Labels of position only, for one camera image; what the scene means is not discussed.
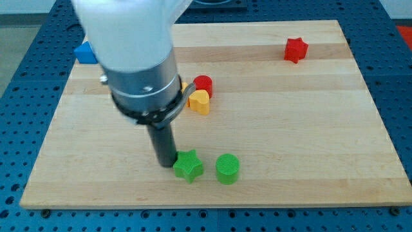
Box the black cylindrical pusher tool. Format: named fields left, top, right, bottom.
left=147, top=124, right=177, bottom=168

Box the green star block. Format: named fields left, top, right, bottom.
left=173, top=150, right=203, bottom=184

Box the yellow block behind arm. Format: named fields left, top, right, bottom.
left=181, top=82, right=190, bottom=108

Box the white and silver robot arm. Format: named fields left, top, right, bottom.
left=71, top=0, right=196, bottom=168

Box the red star block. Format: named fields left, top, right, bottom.
left=284, top=37, right=308, bottom=64

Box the yellow heart block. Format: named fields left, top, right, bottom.
left=189, top=90, right=210, bottom=115

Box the red cylinder block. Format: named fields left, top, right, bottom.
left=193, top=75, right=213, bottom=98

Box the green cylinder block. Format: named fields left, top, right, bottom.
left=216, top=153, right=240, bottom=185

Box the blue block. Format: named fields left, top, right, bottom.
left=74, top=41, right=98, bottom=64

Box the wooden board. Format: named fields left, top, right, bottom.
left=20, top=20, right=411, bottom=209

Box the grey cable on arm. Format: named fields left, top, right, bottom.
left=151, top=82, right=196, bottom=130

